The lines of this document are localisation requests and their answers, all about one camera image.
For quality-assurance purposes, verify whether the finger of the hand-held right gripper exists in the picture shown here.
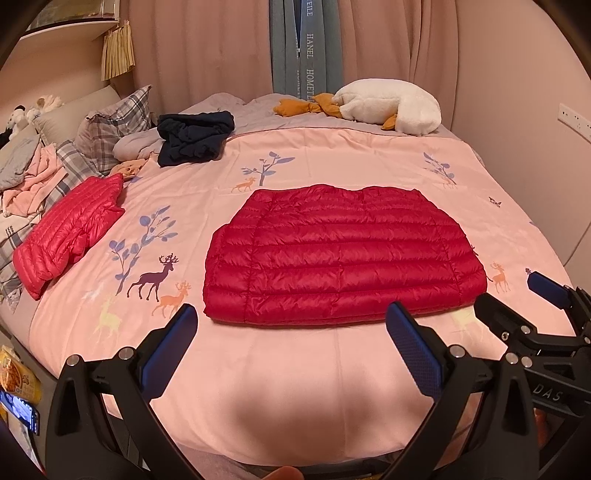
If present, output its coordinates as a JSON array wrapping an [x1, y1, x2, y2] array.
[[473, 292, 539, 352], [526, 271, 591, 324]]

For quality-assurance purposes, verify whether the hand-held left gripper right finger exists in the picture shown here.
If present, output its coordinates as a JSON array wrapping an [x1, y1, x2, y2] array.
[[383, 301, 541, 480]]

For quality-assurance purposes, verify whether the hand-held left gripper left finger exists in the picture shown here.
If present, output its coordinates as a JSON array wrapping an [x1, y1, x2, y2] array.
[[44, 303, 218, 480]]

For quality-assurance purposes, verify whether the red down jacket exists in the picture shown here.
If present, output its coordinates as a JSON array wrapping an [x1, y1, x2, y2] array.
[[202, 183, 489, 328]]

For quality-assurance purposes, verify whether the pink clothes pile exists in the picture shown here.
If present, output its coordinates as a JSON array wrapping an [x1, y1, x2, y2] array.
[[2, 145, 68, 217]]

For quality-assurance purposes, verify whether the person's left hand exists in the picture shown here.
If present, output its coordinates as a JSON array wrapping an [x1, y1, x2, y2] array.
[[263, 465, 303, 480]]

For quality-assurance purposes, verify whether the pink deer-print duvet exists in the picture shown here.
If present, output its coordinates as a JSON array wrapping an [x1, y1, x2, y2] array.
[[30, 127, 578, 467]]

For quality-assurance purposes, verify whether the yellow snack packet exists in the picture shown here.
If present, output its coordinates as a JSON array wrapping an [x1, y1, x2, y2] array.
[[0, 346, 42, 407]]

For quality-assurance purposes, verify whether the phone with lit screen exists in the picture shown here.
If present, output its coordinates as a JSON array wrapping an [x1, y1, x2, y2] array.
[[0, 390, 41, 437]]

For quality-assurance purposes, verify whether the folded pink-red down jacket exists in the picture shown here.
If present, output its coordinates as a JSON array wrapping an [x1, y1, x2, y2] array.
[[12, 174, 126, 301]]

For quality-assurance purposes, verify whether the small orange plush toy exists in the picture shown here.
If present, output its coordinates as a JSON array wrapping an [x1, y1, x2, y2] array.
[[110, 159, 141, 181]]

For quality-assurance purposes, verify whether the plaid bed sheet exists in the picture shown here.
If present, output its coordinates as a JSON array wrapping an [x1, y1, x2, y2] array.
[[0, 210, 47, 315]]

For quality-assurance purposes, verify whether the light grey cloth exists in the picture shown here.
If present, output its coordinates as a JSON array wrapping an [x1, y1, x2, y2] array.
[[113, 129, 164, 162]]

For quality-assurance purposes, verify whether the navy clothing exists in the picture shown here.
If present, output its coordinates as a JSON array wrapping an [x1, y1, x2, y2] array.
[[157, 110, 235, 168]]

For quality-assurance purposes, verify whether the white goose plush toy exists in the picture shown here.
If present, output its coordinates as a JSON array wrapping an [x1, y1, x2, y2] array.
[[273, 78, 441, 136]]

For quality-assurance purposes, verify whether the large plaid pillow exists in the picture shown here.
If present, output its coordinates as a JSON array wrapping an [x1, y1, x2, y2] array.
[[74, 84, 153, 160]]

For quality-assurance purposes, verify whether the grey bed sheet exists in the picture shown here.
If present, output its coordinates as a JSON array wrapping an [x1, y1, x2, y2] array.
[[178, 91, 485, 167]]

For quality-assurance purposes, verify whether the beige pillow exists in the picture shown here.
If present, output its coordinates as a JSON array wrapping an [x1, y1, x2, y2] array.
[[32, 85, 123, 144]]

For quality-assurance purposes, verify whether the beige plush toy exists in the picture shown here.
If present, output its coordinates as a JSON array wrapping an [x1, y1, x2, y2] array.
[[28, 95, 63, 121]]

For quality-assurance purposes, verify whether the pink curtain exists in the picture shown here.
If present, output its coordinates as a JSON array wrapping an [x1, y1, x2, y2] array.
[[339, 0, 462, 125], [129, 0, 275, 121]]

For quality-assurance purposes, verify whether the blue-grey curtain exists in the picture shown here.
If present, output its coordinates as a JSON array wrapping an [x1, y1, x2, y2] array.
[[269, 0, 345, 100]]

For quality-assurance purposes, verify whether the white wall socket strip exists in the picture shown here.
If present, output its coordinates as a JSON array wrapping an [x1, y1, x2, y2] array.
[[558, 102, 591, 132]]

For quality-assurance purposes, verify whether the cream wall shelf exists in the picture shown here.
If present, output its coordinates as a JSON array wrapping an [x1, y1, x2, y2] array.
[[18, 0, 123, 88]]

